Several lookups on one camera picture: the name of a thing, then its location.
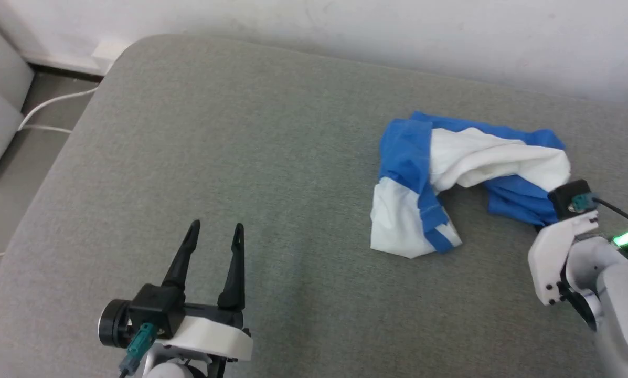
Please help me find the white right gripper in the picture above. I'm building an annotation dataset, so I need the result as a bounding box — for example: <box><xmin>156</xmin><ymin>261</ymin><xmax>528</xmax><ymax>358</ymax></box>
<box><xmin>528</xmin><ymin>210</ymin><xmax>601</xmax><ymax>307</ymax></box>

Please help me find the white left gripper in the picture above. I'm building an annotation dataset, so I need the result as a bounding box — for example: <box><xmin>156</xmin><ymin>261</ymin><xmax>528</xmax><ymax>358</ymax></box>
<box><xmin>155</xmin><ymin>220</ymin><xmax>253</xmax><ymax>378</ymax></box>

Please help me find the blue and white T-shirt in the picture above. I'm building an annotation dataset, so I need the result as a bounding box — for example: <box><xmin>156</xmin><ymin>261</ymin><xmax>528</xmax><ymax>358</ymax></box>
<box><xmin>370</xmin><ymin>111</ymin><xmax>572</xmax><ymax>259</ymax></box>

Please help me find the grey-green fabric sofa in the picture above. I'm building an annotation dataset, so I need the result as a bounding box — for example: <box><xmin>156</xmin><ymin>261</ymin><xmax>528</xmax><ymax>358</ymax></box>
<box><xmin>0</xmin><ymin>34</ymin><xmax>628</xmax><ymax>378</ymax></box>

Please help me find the white wall socket box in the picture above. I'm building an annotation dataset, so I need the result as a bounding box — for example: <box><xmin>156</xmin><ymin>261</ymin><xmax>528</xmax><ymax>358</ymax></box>
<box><xmin>90</xmin><ymin>39</ymin><xmax>132</xmax><ymax>75</ymax></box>

